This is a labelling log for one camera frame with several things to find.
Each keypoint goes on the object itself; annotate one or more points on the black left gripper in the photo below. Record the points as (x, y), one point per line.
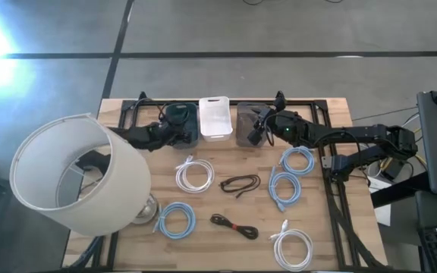
(161, 135)

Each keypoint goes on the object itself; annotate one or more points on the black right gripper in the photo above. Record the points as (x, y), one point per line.
(283, 133)

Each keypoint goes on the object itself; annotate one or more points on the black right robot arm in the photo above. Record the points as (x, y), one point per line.
(355, 133)

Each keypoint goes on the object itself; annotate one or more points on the grey plastic bin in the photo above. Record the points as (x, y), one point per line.
(243, 125)

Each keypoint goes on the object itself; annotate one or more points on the dark green plastic bin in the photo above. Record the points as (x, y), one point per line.
(192, 118)

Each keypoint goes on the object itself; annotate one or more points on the white plastic bin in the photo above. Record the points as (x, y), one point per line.
(214, 121)

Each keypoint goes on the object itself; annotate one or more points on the white lamp shade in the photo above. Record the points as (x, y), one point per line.
(127, 197)

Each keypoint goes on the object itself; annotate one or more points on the shiny metal lamp base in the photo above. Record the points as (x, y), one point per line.
(149, 213)

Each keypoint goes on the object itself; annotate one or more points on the black power brick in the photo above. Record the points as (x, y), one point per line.
(395, 170)

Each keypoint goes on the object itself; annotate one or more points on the black side desk bar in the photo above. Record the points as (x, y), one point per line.
(397, 191)

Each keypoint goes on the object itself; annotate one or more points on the white paper sheet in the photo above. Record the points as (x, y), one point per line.
(383, 216)

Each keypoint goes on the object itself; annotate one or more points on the black aluminium table frame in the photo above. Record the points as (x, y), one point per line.
(305, 102)

